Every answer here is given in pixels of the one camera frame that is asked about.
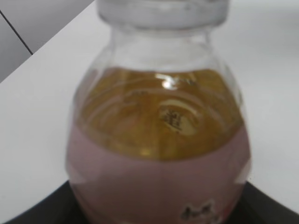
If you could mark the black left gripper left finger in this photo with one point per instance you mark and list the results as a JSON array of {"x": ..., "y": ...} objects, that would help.
[{"x": 60, "y": 207}]

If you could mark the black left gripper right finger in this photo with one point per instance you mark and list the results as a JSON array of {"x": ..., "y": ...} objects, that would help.
[{"x": 255, "y": 207}]

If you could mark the pink label tea bottle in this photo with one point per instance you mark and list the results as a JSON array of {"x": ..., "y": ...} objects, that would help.
[{"x": 158, "y": 134}]

